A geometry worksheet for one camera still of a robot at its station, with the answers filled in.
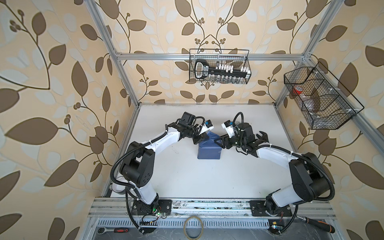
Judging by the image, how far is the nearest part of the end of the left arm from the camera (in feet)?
2.20

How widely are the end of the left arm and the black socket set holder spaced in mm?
281

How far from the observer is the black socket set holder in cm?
83
